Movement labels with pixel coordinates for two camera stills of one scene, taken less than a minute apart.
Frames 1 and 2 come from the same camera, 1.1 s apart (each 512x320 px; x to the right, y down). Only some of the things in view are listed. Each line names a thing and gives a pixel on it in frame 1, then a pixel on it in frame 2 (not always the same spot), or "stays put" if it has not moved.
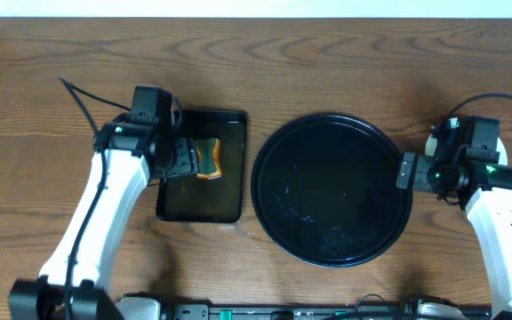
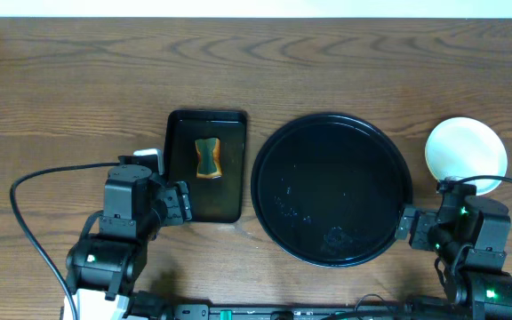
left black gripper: x=187 y=163 → x=179 y=199
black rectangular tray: x=188 y=198 stays put
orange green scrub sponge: x=209 y=157 stays put
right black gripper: x=422 y=164 → x=426 y=220
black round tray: x=324 y=190 stays put
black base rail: x=319 y=311 stays put
